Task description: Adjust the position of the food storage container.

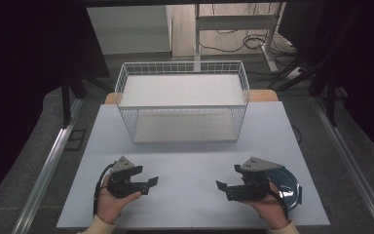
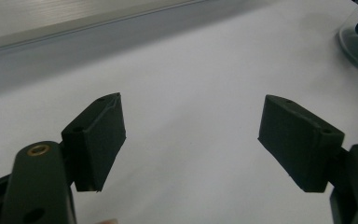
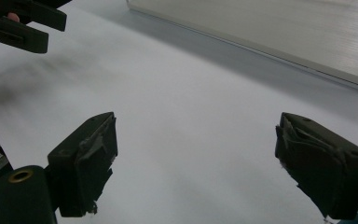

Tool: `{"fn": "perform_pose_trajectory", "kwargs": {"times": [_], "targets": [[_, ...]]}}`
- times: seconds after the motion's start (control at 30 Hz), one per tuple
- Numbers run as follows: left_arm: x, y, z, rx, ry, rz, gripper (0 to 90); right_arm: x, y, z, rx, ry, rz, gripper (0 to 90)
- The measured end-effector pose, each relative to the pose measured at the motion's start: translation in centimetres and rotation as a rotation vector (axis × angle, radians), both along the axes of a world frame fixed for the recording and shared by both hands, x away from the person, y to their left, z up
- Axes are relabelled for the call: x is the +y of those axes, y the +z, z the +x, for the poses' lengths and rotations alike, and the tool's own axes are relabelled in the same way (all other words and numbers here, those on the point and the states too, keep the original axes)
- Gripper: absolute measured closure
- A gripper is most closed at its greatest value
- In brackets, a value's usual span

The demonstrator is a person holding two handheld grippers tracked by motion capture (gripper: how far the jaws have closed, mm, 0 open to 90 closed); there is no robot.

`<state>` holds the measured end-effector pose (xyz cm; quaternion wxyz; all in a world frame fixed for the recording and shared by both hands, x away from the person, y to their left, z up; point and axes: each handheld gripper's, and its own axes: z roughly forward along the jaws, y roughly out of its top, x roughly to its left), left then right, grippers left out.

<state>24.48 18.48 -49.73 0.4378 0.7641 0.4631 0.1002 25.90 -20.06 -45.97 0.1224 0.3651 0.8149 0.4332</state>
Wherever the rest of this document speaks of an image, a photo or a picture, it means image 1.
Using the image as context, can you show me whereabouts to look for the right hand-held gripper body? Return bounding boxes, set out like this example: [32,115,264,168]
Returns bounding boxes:
[227,156,282,202]

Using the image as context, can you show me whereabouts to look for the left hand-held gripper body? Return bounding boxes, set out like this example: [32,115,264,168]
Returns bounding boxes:
[106,155,150,200]

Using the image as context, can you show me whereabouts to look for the person's left hand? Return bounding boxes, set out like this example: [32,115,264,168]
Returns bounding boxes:
[95,174,142,226]

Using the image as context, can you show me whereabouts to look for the person's right hand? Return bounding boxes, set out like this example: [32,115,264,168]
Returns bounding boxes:
[240,181,290,230]

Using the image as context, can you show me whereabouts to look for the dark blue plate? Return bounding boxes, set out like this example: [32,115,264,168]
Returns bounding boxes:
[265,165,303,213]

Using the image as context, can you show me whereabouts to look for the black floor grate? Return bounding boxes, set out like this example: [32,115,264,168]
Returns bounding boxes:
[64,129,88,152]

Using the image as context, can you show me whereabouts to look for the wooden table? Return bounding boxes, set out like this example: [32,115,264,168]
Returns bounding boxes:
[104,90,280,105]

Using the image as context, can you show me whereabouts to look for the black stand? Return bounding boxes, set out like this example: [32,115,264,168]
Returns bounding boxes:
[59,72,115,129]
[267,55,343,128]

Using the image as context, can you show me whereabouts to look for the white power strip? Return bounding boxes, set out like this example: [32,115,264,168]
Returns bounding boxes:
[284,65,307,81]

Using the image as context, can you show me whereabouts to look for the grey cabinet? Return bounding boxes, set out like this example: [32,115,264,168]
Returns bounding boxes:
[86,4,173,56]

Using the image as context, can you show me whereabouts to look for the dark curtain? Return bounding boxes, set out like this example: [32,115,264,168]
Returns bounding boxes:
[277,0,374,167]
[0,0,111,211]

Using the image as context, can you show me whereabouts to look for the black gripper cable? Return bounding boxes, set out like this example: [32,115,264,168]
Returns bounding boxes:
[267,187,290,220]
[93,161,117,216]

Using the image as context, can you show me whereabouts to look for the metal rail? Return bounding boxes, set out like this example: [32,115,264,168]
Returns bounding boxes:
[11,97,85,234]
[311,94,374,234]

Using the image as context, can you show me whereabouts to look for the white wire shelf rack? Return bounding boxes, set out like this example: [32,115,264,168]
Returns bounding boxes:
[114,60,250,144]

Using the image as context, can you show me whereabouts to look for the black floor cables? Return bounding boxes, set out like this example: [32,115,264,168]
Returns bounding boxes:
[198,28,301,67]

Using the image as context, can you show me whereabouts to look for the white desk frame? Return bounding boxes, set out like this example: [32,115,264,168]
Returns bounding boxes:
[193,2,287,73]

